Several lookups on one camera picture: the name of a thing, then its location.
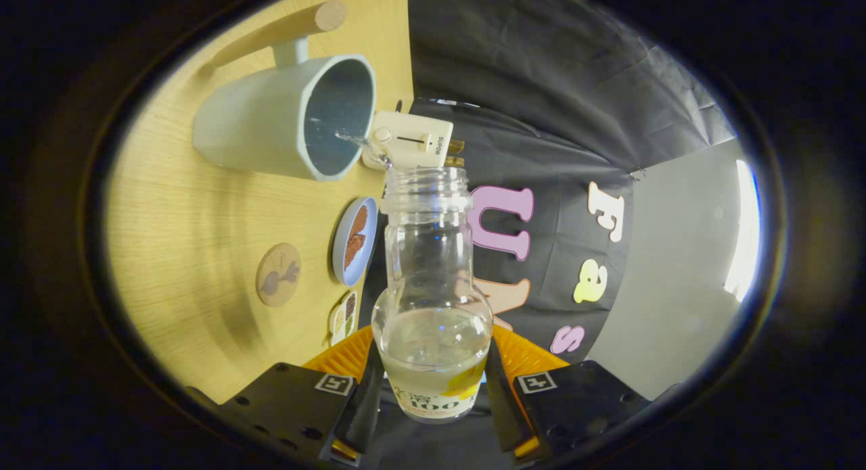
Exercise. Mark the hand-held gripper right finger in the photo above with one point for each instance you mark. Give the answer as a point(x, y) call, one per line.
point(504, 406)

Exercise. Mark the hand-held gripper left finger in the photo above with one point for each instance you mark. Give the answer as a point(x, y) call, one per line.
point(360, 406)

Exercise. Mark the clear glass juice bottle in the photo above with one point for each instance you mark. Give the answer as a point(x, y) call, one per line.
point(431, 280)

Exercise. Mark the round wooden coaster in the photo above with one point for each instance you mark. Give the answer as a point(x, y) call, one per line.
point(278, 274)

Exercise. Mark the small printed card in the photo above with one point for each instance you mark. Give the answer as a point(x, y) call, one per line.
point(343, 318)

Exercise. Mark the small blue plate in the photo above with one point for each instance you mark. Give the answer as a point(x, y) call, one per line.
point(354, 241)

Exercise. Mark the wooden table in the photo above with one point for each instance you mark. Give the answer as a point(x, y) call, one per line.
point(196, 233)

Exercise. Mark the black backdrop cloth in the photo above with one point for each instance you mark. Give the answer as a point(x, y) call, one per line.
point(541, 84)

